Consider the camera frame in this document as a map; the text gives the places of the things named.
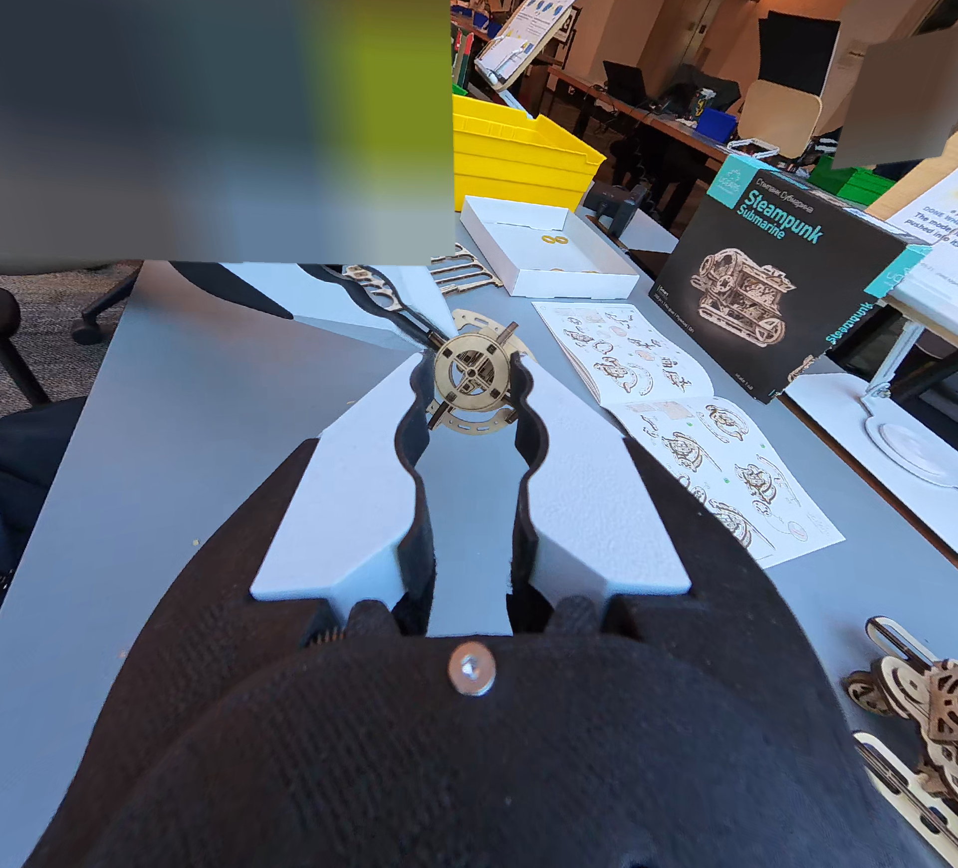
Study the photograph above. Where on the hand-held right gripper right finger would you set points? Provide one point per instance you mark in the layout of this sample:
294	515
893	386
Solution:
599	508

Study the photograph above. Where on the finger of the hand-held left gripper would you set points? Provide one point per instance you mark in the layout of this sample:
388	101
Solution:
329	299
430	291

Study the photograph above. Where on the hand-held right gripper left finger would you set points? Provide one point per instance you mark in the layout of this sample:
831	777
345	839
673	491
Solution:
352	508

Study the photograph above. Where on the round wooden gear model assembly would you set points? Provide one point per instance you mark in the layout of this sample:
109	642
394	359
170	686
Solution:
473	374

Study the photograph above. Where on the black model kit box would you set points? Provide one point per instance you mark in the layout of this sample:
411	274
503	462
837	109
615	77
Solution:
763	269

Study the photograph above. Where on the partly built wooden vehicle model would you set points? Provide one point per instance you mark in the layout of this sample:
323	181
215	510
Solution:
913	718

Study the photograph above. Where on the comb-shaped flat wooden part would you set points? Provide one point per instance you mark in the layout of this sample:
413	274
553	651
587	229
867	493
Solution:
464	269

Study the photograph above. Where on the small curved wooden part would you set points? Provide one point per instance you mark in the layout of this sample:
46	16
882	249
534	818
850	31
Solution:
374	286

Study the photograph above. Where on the open instruction booklet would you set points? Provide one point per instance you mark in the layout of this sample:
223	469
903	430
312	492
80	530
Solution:
673	426

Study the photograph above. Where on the shallow white cardboard box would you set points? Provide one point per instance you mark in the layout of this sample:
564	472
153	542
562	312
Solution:
539	261

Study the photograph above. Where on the yellow plastic bin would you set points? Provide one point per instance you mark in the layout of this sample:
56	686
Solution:
509	157

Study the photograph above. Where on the dark grey desk device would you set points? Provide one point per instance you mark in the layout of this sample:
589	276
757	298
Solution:
617	207

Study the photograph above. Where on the black office chair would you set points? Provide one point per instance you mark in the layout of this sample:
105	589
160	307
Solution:
97	314

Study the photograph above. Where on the white table mat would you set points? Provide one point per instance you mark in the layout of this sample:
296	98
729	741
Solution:
846	434

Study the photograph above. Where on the black laptop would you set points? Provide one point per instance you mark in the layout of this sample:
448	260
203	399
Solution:
625	83

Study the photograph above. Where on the white document stand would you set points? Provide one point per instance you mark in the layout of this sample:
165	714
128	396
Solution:
909	434

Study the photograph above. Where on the blue plastic bin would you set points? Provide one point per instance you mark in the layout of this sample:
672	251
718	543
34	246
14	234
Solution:
717	125

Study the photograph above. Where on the beige chair back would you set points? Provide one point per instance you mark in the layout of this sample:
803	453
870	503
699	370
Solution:
778	119

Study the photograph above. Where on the green plastic bin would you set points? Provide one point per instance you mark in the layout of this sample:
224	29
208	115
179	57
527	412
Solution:
853	181

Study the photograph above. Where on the black monitor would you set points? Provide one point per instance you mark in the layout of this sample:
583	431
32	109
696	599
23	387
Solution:
799	52

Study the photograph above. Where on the white printed sign sheet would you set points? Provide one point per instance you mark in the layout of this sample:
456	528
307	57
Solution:
932	213

